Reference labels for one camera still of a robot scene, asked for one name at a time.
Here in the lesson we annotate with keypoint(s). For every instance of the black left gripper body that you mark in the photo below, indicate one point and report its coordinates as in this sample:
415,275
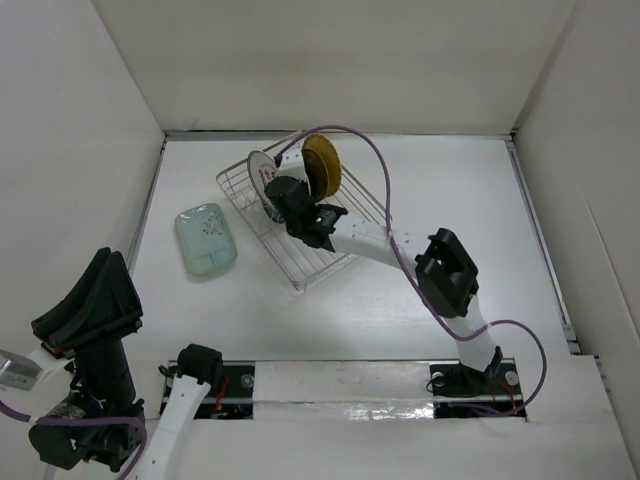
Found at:
104,367

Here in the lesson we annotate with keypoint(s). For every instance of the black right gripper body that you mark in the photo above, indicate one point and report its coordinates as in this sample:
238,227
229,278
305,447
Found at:
304,185

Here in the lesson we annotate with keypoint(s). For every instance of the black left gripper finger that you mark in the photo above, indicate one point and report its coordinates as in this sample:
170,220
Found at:
112,310
64,311

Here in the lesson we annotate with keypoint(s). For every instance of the brown yellow patterned plate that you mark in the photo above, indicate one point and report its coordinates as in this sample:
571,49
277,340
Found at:
317,173

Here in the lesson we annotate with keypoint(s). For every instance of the white plate red characters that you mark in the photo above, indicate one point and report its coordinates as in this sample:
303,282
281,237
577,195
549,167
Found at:
262,170

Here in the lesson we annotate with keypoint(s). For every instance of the yellow woven pattern plate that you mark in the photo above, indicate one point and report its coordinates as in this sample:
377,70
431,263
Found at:
322,144

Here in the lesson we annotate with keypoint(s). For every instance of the pale green rectangular dish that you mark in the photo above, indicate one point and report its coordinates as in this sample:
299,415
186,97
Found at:
206,240

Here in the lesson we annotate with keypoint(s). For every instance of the blue green patterned bowl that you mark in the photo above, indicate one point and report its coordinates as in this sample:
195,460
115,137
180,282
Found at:
272,214

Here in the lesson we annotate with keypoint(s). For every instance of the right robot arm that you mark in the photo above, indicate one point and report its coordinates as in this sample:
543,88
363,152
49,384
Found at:
440,269

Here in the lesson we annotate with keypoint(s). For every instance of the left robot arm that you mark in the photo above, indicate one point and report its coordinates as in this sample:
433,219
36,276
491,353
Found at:
102,418

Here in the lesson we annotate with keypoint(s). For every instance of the wire dish rack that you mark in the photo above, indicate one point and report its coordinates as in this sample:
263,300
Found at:
301,264

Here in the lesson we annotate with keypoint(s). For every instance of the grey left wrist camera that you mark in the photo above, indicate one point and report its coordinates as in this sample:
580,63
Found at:
25,372

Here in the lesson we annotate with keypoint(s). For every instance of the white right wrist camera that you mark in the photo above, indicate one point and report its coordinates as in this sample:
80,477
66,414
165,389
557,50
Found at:
291,164

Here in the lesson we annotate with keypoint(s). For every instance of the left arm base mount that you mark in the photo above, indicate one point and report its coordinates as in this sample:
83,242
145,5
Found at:
233,400

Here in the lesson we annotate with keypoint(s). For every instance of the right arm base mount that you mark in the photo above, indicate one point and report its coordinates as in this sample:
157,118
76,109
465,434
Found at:
462,393

